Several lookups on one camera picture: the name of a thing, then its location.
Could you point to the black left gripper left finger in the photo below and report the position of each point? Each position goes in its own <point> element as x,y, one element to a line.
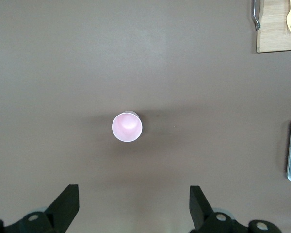
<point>60,213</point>

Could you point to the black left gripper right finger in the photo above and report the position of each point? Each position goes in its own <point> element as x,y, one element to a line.
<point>203,216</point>

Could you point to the pink plastic cup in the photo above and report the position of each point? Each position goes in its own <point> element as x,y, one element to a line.
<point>127,127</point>

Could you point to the brown table cover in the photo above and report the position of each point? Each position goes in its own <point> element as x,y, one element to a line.
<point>63,72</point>

